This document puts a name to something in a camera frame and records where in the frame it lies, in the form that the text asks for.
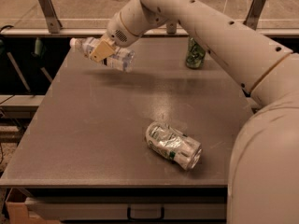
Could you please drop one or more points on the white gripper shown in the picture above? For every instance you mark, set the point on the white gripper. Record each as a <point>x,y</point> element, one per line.
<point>117,32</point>

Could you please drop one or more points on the right metal rail bracket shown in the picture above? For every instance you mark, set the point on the right metal rail bracket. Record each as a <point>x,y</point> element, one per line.
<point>254,14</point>

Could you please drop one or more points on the cardboard box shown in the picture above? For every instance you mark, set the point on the cardboard box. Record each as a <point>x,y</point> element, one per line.
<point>19,213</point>

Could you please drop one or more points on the grey drawer with black handle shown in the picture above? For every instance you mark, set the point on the grey drawer with black handle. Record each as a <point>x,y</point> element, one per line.
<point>130,205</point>

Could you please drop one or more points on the blue label plastic bottle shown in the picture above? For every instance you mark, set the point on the blue label plastic bottle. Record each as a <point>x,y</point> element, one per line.
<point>122,59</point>

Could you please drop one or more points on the horizontal metal rail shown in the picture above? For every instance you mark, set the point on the horizontal metal rail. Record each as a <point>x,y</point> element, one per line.
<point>284,33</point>

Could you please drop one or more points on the green soda can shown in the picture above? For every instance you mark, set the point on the green soda can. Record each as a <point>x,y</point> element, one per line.
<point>195,55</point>

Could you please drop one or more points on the middle metal rail bracket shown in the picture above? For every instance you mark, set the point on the middle metal rail bracket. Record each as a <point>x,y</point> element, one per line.
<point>171,27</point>

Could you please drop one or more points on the metal rail bracket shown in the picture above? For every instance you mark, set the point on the metal rail bracket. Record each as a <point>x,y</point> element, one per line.
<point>52,21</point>
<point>254,14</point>
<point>171,27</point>

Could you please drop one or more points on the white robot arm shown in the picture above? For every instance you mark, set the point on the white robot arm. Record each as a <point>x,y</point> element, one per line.
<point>263,182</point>

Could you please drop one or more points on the left metal rail bracket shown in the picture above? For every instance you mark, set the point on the left metal rail bracket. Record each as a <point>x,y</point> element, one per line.
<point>52,21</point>

